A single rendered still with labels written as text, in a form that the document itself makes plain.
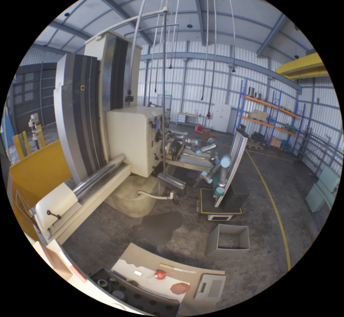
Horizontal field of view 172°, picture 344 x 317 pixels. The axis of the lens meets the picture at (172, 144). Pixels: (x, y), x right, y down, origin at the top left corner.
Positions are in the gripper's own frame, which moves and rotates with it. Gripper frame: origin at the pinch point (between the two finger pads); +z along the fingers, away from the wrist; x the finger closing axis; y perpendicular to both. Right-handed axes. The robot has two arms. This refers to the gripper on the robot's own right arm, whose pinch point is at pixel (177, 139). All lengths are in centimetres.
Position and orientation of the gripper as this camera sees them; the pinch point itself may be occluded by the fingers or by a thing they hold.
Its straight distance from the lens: 175.9
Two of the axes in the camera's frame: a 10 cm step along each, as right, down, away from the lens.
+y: -2.9, 2.4, -9.3
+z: -9.5, -2.0, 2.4
